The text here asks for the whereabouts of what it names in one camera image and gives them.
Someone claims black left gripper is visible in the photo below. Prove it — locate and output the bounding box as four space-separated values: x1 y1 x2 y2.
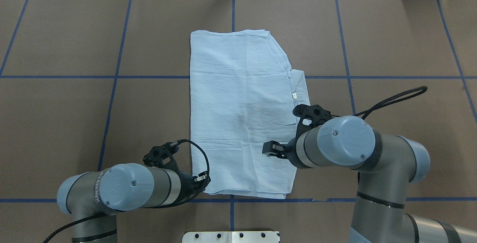
179 171 210 203

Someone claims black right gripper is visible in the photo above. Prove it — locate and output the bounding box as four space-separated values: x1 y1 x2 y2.
262 141 300 168

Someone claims light blue button shirt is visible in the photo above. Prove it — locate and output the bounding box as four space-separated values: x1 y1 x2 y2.
189 30 310 199

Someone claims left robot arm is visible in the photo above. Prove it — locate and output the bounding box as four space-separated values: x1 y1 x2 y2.
54 163 210 243

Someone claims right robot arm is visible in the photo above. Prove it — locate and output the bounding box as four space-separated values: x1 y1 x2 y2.
262 116 476 243

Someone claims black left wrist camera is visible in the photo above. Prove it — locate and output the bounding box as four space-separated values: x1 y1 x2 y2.
143 141 180 172

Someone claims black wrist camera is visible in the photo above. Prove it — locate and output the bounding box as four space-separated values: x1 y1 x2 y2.
293 104 333 140
143 141 180 172

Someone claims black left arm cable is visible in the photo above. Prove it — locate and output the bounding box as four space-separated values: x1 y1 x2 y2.
142 139 210 209

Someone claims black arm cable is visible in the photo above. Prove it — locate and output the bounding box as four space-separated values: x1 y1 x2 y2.
142 139 210 209
330 86 428 120

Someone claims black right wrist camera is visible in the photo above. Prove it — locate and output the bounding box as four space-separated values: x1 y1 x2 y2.
293 104 333 140

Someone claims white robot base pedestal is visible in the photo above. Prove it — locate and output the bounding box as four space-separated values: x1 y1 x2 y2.
182 231 281 243

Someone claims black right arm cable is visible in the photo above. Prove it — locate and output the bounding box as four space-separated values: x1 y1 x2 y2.
330 86 428 120

